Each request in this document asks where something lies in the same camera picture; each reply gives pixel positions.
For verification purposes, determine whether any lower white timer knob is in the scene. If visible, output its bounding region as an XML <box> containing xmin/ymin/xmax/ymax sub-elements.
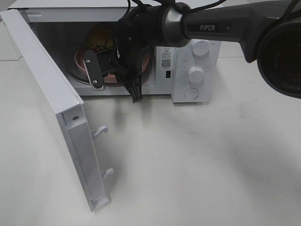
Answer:
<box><xmin>188</xmin><ymin>66</ymin><xmax>205</xmax><ymax>83</ymax></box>

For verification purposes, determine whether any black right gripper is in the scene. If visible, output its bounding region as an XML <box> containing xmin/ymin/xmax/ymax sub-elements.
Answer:
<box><xmin>112</xmin><ymin>8</ymin><xmax>150</xmax><ymax>103</ymax></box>

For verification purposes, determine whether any pink round plate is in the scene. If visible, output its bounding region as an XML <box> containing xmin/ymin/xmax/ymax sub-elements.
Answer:
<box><xmin>74</xmin><ymin>48</ymin><xmax>151</xmax><ymax>76</ymax></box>

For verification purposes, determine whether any burger with lettuce and tomato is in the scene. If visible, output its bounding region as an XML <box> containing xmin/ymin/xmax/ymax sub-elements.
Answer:
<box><xmin>86</xmin><ymin>23</ymin><xmax>114</xmax><ymax>53</ymax></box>

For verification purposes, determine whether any white microwave door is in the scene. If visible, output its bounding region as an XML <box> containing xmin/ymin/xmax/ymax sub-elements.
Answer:
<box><xmin>0</xmin><ymin>9</ymin><xmax>114</xmax><ymax>211</ymax></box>

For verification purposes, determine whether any glass microwave turntable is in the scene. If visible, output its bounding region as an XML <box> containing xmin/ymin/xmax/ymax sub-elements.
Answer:
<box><xmin>69</xmin><ymin>72</ymin><xmax>152</xmax><ymax>87</ymax></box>

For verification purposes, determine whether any white microwave oven body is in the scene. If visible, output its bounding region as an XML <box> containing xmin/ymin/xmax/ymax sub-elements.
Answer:
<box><xmin>1</xmin><ymin>0</ymin><xmax>221</xmax><ymax>103</ymax></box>

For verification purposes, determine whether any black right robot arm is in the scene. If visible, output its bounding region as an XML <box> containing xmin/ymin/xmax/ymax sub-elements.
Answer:
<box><xmin>111</xmin><ymin>0</ymin><xmax>301</xmax><ymax>102</ymax></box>

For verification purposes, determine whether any upper white power knob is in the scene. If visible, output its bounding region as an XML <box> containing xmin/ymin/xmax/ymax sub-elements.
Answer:
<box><xmin>191</xmin><ymin>40</ymin><xmax>210</xmax><ymax>56</ymax></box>

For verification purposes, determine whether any round white door button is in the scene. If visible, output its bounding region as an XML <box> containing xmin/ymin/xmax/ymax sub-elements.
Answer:
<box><xmin>184</xmin><ymin>88</ymin><xmax>199</xmax><ymax>100</ymax></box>

